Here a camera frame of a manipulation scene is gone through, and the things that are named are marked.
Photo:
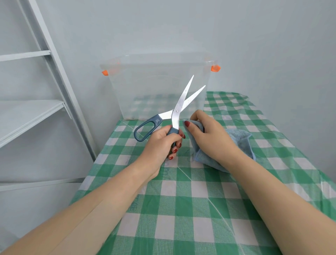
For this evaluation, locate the person's right hand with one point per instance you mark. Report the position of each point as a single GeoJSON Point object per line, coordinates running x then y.
{"type": "Point", "coordinates": [212, 139]}

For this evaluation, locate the person's left hand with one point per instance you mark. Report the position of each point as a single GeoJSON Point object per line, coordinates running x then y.
{"type": "Point", "coordinates": [157, 149]}

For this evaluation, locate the blue microfibre cloth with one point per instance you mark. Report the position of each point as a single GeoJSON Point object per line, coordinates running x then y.
{"type": "Point", "coordinates": [244, 142]}

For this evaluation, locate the person's right forearm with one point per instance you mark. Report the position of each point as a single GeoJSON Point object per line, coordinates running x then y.
{"type": "Point", "coordinates": [281, 212]}

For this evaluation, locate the person's left forearm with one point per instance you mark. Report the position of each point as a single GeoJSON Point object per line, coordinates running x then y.
{"type": "Point", "coordinates": [78, 215]}

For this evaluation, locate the clear plastic storage box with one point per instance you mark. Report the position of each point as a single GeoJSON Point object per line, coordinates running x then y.
{"type": "Point", "coordinates": [147, 86]}

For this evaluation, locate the green white checkered tablecloth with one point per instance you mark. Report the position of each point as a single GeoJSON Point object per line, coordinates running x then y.
{"type": "Point", "coordinates": [183, 210]}

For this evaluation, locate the white metal shelf rack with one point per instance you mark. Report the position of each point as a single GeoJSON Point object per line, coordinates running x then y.
{"type": "Point", "coordinates": [26, 113]}

